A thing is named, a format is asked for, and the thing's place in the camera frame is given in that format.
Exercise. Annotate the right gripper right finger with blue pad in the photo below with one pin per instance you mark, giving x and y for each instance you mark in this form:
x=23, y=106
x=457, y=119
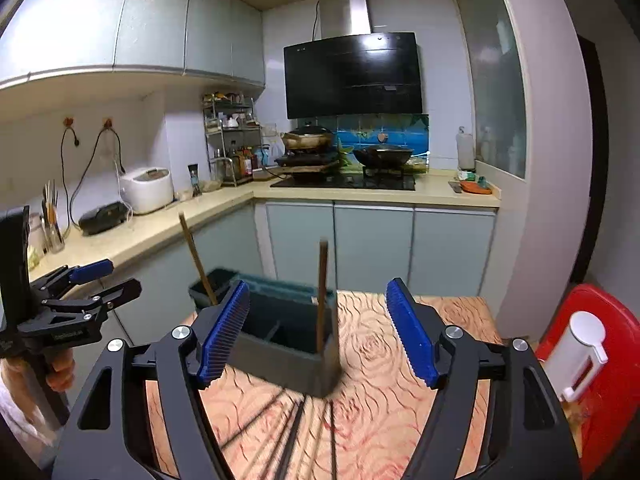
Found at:
x=526, y=434

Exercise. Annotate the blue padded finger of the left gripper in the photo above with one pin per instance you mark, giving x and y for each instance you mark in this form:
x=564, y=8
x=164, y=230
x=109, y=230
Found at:
x=57, y=283

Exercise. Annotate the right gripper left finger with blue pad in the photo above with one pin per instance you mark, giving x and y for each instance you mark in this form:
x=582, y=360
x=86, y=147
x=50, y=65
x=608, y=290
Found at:
x=108, y=435

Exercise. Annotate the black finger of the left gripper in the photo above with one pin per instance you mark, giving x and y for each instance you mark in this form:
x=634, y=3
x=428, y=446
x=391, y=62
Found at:
x=98, y=305

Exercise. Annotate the light bamboo chopstick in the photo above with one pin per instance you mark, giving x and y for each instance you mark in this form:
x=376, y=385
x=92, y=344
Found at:
x=196, y=259

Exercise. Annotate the black chopstick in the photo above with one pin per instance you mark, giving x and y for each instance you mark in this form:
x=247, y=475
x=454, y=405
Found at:
x=310, y=454
x=288, y=449

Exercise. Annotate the reddish brown chopstick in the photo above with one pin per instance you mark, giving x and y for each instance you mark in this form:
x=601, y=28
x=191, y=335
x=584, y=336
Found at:
x=321, y=297

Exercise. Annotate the lower kitchen cabinets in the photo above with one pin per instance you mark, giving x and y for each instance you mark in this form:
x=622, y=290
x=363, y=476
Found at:
x=440, y=251

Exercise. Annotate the person's left hand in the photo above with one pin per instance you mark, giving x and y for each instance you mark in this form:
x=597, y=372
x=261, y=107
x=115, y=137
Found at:
x=60, y=374

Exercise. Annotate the black countertop appliance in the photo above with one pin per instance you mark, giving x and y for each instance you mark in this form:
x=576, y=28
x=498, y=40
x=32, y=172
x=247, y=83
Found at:
x=103, y=218

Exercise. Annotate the knife and utensil jar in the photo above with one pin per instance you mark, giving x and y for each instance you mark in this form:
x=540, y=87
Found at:
x=54, y=235

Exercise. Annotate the white electric kettle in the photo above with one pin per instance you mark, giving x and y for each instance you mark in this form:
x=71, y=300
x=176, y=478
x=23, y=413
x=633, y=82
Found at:
x=577, y=358

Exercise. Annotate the red plastic chair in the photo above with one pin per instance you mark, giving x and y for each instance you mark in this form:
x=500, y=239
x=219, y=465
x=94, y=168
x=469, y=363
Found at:
x=611, y=401

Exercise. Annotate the white rice cooker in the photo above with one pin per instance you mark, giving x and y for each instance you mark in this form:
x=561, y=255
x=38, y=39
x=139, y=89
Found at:
x=147, y=190

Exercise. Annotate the rose pattern tablecloth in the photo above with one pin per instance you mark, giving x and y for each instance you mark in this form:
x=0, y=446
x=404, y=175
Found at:
x=380, y=407

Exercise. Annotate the dark green utensil holder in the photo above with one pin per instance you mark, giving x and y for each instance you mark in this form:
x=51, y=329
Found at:
x=278, y=341

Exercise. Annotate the metal spice rack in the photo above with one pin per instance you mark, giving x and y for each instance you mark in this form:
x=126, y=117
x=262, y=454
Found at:
x=232, y=135

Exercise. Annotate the clay pot with lid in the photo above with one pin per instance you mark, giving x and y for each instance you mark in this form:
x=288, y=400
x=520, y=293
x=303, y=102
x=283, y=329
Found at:
x=308, y=138

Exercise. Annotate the orange tray on counter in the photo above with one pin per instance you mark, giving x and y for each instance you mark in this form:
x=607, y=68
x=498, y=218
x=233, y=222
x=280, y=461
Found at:
x=473, y=187

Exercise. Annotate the black wok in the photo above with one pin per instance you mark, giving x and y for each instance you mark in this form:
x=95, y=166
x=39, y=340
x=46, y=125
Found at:
x=382, y=156

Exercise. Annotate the black gas stove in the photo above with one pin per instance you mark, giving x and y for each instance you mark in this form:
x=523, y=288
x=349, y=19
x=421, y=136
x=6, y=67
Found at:
x=367, y=179

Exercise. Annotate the white plastic jug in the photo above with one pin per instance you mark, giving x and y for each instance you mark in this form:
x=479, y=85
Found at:
x=465, y=150

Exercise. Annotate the black range hood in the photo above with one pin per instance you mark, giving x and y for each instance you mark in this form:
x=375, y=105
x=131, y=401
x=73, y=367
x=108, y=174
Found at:
x=353, y=75

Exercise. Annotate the upper wall cabinets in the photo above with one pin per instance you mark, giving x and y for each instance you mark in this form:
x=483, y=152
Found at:
x=205, y=38

